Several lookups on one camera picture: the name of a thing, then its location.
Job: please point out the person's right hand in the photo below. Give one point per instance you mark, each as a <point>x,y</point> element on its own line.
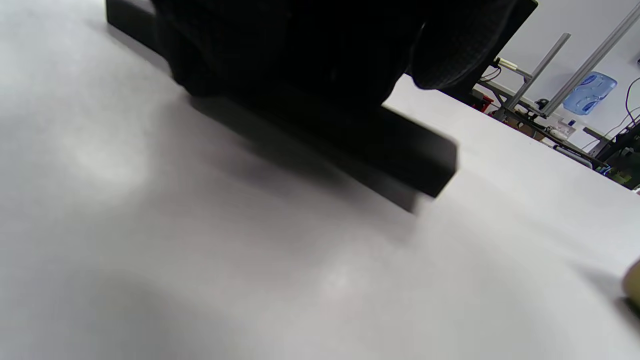
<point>300,45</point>

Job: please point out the black rectangular bar weight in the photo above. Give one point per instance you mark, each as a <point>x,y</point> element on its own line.
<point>410,160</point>

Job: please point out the red cabinet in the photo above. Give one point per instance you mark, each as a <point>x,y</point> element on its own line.
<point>483,102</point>

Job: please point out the grey metal post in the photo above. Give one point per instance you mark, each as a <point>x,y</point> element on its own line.
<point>542,67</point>
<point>590,62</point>

